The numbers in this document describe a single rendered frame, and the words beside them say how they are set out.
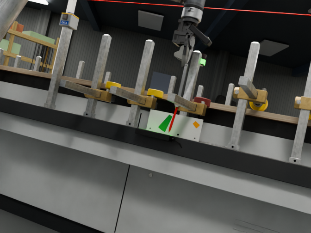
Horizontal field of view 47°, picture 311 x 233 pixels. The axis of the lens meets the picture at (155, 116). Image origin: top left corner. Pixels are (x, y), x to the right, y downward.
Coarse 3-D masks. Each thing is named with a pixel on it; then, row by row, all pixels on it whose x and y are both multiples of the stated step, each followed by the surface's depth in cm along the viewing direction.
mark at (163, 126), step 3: (168, 117) 162; (171, 117) 162; (165, 120) 163; (168, 120) 162; (162, 123) 163; (165, 123) 163; (168, 123) 162; (159, 126) 164; (162, 126) 163; (165, 126) 163; (162, 129) 163; (165, 129) 162
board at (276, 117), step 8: (16, 72) 224; (24, 72) 220; (32, 72) 217; (40, 72) 215; (72, 80) 205; (80, 80) 203; (88, 80) 201; (104, 88) 198; (128, 88) 191; (216, 104) 172; (224, 104) 170; (232, 112) 171; (248, 112) 166; (256, 112) 164; (264, 112) 163; (272, 120) 167; (280, 120) 160; (288, 120) 158; (296, 120) 157
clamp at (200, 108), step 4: (196, 104) 158; (200, 104) 157; (204, 104) 157; (180, 108) 161; (184, 108) 160; (196, 108) 158; (200, 108) 157; (204, 108) 158; (188, 112) 161; (192, 112) 158; (196, 112) 158; (200, 112) 157; (204, 112) 159
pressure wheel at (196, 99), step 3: (195, 99) 169; (198, 99) 167; (201, 99) 167; (204, 99) 167; (207, 99) 167; (198, 102) 167; (207, 102) 167; (210, 102) 169; (207, 105) 167; (198, 117) 170
